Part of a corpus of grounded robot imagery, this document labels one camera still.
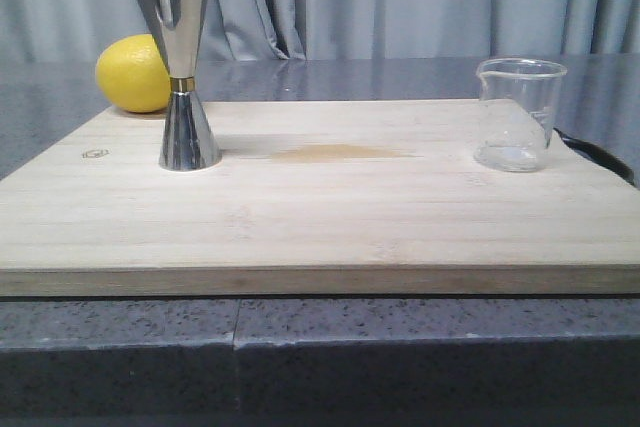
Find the wooden cutting board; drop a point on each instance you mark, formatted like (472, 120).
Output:
(313, 198)

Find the glass beaker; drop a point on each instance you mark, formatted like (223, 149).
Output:
(519, 100)

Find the yellow lemon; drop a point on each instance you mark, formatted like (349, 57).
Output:
(132, 75)

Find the steel double jigger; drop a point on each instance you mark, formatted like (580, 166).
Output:
(176, 26)

